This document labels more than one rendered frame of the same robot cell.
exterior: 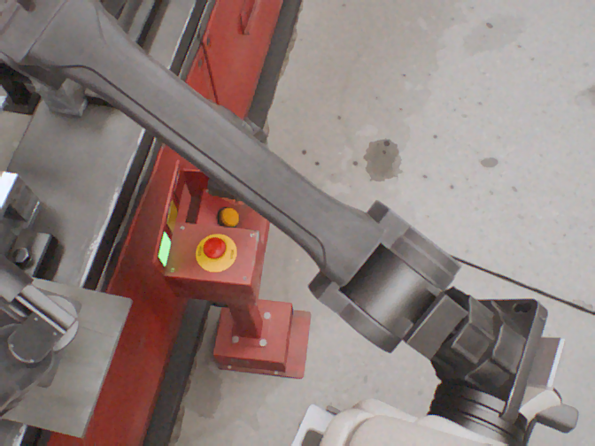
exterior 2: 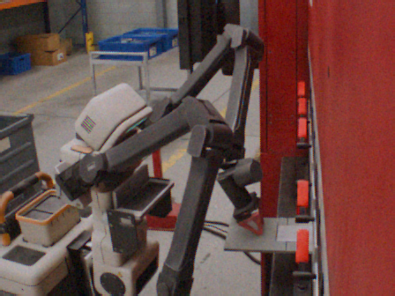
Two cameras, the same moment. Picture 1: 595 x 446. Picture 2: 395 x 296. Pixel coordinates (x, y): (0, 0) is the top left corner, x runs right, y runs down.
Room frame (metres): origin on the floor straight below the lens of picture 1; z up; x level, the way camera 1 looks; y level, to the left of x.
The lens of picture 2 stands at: (1.46, 0.08, 1.80)
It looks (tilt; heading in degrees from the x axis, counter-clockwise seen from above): 20 degrees down; 170
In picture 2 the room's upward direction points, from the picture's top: 1 degrees counter-clockwise
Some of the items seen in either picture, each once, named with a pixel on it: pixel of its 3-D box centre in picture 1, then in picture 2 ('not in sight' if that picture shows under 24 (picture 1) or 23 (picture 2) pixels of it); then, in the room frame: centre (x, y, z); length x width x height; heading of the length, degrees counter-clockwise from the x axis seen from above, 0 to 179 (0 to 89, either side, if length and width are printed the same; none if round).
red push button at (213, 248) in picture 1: (215, 249); not in sight; (0.42, 0.15, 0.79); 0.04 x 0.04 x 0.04
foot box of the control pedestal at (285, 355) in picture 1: (264, 334); not in sight; (0.46, 0.12, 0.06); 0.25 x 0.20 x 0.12; 79
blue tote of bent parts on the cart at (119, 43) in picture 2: not in sight; (130, 48); (-3.20, -0.12, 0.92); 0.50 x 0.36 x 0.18; 62
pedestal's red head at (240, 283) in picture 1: (218, 234); not in sight; (0.47, 0.15, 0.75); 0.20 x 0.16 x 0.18; 169
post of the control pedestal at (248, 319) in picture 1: (240, 296); not in sight; (0.47, 0.15, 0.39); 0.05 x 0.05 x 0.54; 79
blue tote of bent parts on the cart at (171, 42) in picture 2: not in sight; (152, 39); (-3.56, 0.09, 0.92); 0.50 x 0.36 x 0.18; 62
